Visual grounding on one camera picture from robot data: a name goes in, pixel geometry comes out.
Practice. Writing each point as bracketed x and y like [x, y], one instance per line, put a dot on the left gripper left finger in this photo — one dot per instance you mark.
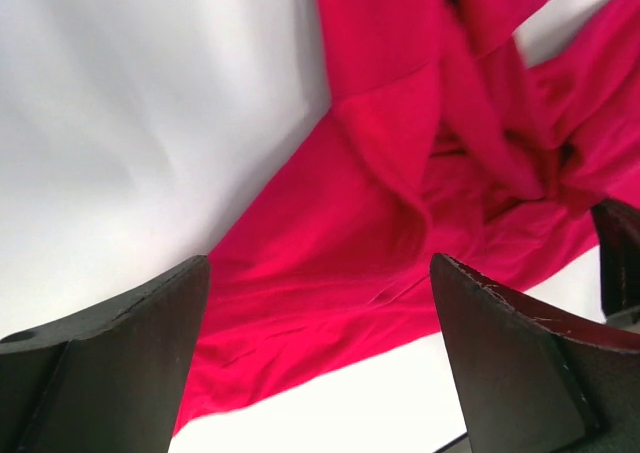
[108, 378]

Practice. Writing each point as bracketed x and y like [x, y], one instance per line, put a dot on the red t shirt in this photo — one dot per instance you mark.
[439, 139]

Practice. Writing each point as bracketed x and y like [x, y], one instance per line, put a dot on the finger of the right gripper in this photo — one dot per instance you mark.
[617, 227]

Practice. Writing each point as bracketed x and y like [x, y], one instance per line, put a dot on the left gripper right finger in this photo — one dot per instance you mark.
[531, 377]

